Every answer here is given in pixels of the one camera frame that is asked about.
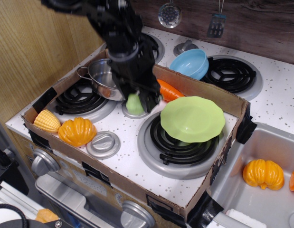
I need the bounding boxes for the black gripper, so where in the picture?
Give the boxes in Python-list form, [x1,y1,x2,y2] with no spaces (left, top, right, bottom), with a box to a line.
[106,35,162,113]

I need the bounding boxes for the green toy broccoli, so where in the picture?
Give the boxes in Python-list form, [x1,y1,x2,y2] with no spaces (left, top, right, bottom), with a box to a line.
[126,94,144,115]

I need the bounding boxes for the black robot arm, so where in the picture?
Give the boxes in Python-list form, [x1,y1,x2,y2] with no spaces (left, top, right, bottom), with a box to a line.
[41,0,161,113]

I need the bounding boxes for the steel pot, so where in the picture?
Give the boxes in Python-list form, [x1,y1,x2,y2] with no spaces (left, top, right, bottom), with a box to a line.
[76,58,125,101]

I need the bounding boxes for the grey stove knob middle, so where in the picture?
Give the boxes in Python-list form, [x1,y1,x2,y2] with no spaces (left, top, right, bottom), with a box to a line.
[122,102,149,119]

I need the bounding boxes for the grey stove knob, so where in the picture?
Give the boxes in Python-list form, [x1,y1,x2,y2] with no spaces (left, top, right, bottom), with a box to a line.
[122,102,149,119]
[173,40,199,57]
[86,131,121,159]

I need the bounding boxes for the orange toy carrot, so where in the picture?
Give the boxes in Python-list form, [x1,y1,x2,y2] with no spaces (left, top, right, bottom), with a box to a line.
[157,79,185,102]

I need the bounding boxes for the back left black burner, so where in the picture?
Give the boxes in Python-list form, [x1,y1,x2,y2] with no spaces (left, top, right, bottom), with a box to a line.
[142,33,160,63]

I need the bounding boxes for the grey stove knob front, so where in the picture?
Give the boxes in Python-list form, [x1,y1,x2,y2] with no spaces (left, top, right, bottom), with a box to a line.
[86,131,121,159]

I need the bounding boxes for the green plastic plate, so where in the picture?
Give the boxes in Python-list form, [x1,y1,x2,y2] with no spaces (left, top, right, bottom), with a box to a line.
[160,96,226,143]

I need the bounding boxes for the grey stove knob back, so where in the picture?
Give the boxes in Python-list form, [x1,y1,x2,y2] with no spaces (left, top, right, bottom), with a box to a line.
[173,40,199,57]

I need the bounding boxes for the front right black burner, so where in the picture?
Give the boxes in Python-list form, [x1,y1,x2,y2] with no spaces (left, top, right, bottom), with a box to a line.
[150,116,219,165]

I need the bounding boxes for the blue plastic bowl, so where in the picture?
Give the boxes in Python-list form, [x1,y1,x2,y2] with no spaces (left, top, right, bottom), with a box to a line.
[169,49,209,80]

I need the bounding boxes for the orange toy pumpkin half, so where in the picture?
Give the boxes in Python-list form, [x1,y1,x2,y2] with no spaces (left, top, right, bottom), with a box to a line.
[58,117,97,147]

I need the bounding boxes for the hanging metal strainer ladle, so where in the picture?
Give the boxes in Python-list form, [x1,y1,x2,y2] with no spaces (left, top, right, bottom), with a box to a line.
[158,0,182,29]

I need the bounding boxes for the yellow toy corn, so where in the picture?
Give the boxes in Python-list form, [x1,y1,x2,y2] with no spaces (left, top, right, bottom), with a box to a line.
[33,109,61,133]

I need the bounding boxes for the back right black burner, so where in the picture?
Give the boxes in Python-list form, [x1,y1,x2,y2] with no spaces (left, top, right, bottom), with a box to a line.
[201,57,256,93]

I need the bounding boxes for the hanging metal grater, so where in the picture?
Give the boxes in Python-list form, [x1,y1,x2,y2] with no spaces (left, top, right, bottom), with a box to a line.
[207,0,227,38]

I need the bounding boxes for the cardboard fence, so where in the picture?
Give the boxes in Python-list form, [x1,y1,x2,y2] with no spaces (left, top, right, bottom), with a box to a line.
[20,48,257,226]

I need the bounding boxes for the silver oven knob left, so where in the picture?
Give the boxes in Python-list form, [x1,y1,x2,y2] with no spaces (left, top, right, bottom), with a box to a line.
[31,149,60,176]

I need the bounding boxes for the silver oven knob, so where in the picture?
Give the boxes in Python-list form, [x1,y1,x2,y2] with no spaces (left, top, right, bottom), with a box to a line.
[31,149,60,176]
[120,200,155,228]

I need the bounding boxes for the silver oven knob right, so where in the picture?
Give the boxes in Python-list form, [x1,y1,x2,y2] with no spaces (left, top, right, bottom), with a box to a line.
[120,200,155,228]

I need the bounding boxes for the orange toy pumpkin in sink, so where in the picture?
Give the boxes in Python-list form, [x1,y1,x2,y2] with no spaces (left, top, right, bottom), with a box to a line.
[242,159,285,190]

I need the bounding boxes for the orange toy bottom left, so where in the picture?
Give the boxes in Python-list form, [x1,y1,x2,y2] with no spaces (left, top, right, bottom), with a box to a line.
[35,209,59,223]

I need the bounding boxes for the silver sink basin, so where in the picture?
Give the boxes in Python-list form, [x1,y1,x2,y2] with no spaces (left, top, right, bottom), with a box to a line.
[210,123,294,228]

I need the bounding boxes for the silver oven door handle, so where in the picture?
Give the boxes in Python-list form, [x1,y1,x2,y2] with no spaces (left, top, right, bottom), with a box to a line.
[35,174,122,228]

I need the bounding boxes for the black cable bottom left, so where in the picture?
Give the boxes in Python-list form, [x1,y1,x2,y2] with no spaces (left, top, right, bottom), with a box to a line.
[0,203,28,228]

